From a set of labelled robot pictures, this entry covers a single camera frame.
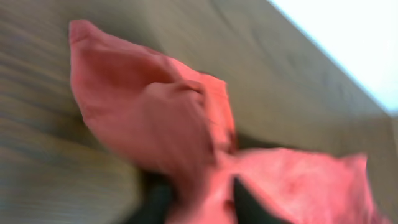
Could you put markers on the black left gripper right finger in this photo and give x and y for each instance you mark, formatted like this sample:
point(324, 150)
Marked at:
point(248, 210)

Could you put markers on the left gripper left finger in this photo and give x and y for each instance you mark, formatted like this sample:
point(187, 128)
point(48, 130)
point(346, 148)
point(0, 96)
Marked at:
point(154, 208)

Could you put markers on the red orange t-shirt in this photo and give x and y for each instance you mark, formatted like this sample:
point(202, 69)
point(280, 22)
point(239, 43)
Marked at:
point(169, 119)

